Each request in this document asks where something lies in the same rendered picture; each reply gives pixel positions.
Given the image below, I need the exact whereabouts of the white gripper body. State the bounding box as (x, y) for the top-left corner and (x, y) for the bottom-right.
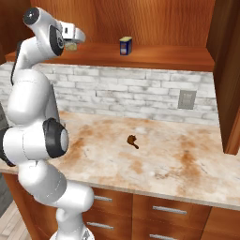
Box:
(72, 27), (87, 44)

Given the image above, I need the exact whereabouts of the wooden cabinet door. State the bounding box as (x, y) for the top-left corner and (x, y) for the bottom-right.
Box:
(0, 0), (34, 66)
(205, 0), (240, 156)

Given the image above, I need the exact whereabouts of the pale tan can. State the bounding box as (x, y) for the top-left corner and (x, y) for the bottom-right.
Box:
(64, 41), (79, 52)

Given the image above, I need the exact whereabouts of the blue can with yellow lid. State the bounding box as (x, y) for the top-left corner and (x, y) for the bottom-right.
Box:
(119, 36), (133, 56)

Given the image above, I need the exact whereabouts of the small brown object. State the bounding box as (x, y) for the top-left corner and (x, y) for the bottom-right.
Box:
(127, 134), (141, 150)

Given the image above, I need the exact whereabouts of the wooden drawer front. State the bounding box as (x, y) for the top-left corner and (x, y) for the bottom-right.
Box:
(131, 193), (213, 227)
(89, 187), (134, 218)
(130, 217), (205, 240)
(82, 208), (133, 240)

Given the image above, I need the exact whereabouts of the wooden cupboard door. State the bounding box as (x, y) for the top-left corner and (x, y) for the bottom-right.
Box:
(200, 205), (240, 240)

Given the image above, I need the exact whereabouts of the wooden wall cabinet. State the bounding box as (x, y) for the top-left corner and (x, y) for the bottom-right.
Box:
(4, 0), (218, 73)

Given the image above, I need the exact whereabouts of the grey wall outlet plate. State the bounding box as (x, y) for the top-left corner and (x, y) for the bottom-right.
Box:
(177, 89), (198, 111)

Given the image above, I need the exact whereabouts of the silver drawer handle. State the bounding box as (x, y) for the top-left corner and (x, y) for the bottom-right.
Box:
(93, 195), (113, 203)
(148, 232), (179, 240)
(152, 204), (188, 216)
(86, 221), (115, 231)

